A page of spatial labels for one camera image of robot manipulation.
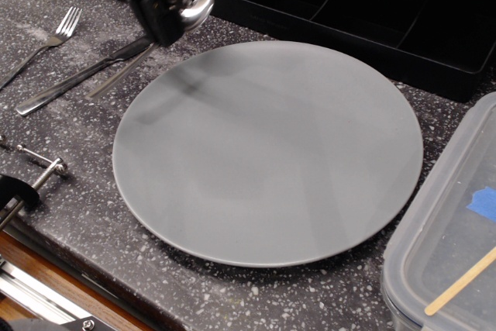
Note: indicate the silver metal spoon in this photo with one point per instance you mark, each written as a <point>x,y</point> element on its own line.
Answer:
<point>190,17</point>

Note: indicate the grey round plate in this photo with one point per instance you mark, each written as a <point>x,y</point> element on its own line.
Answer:
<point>267,154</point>

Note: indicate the silver metal fork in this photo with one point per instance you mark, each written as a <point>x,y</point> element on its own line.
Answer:
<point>63,33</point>

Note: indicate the silver table knife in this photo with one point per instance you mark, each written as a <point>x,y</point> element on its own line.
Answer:
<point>48,95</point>

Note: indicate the metal screw clamp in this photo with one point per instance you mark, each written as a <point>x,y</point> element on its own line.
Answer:
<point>17,194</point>

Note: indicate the black divided organizer tray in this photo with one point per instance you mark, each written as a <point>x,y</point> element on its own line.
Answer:
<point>442,46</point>

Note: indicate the blue tape piece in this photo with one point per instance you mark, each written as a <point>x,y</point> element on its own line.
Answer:
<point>484,203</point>

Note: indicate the clear plastic lidded container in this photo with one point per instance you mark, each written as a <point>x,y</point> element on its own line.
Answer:
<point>439,238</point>

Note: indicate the wooden stir stick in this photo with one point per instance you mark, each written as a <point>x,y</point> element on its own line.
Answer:
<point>461,283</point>

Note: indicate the aluminium rail with bracket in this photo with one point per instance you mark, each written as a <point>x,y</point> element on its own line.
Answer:
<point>41,301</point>

